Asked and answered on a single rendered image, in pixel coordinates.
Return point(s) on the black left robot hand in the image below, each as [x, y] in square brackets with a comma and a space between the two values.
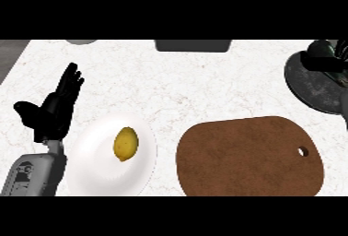
[54, 116]

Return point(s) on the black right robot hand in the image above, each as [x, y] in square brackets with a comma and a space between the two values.
[324, 66]

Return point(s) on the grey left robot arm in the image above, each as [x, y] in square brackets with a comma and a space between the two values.
[35, 172]

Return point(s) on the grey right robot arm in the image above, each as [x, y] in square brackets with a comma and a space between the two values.
[344, 107]

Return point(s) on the dark grey pan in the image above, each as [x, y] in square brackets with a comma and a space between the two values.
[313, 89]

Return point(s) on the brown wooden cutting board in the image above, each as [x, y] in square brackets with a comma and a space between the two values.
[245, 156]

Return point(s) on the yellow lemon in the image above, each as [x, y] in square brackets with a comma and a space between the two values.
[126, 144]

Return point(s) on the white round plate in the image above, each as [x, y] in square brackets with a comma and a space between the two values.
[98, 172]

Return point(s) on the grey round object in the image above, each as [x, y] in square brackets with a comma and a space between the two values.
[82, 41]

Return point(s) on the dark grey rectangular appliance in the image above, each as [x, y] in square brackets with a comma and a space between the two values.
[192, 45]

